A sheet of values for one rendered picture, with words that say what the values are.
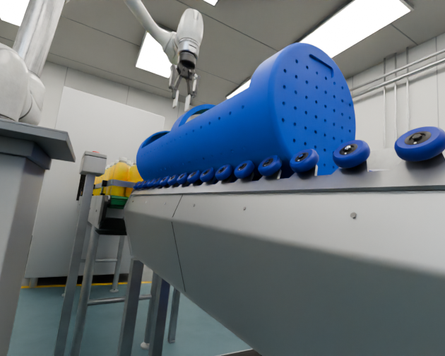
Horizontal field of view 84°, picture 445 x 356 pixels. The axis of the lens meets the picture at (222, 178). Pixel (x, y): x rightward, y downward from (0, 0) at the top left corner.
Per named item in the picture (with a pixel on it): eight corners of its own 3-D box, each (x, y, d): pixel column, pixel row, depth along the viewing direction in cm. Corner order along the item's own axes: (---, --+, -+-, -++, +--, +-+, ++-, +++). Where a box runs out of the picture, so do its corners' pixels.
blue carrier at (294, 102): (266, 170, 40) (273, 13, 44) (132, 187, 113) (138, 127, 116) (357, 188, 56) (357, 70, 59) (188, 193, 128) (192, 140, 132)
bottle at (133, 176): (123, 196, 125) (128, 161, 127) (125, 197, 132) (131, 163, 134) (138, 198, 126) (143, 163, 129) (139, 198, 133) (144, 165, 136)
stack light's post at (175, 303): (169, 343, 160) (188, 176, 175) (167, 340, 163) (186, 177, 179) (174, 342, 162) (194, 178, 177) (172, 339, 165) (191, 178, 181)
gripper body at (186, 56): (181, 48, 99) (179, 69, 98) (200, 57, 104) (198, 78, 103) (174, 57, 106) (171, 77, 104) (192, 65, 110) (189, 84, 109)
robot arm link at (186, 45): (203, 44, 104) (201, 57, 104) (193, 55, 112) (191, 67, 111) (184, 34, 99) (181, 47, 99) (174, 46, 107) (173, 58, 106)
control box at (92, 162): (81, 170, 116) (85, 149, 117) (78, 174, 132) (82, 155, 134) (104, 174, 121) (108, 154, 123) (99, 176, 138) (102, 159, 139)
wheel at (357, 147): (371, 133, 31) (376, 145, 32) (337, 140, 35) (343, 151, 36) (359, 155, 29) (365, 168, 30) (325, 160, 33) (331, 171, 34)
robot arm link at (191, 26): (205, 43, 103) (194, 58, 115) (209, 10, 106) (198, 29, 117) (180, 32, 99) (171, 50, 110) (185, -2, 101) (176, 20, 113)
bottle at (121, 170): (127, 197, 126) (133, 162, 129) (115, 196, 120) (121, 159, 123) (118, 196, 130) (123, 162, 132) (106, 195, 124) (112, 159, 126)
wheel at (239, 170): (253, 157, 50) (259, 164, 51) (240, 159, 54) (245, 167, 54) (241, 171, 48) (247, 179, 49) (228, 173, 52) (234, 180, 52)
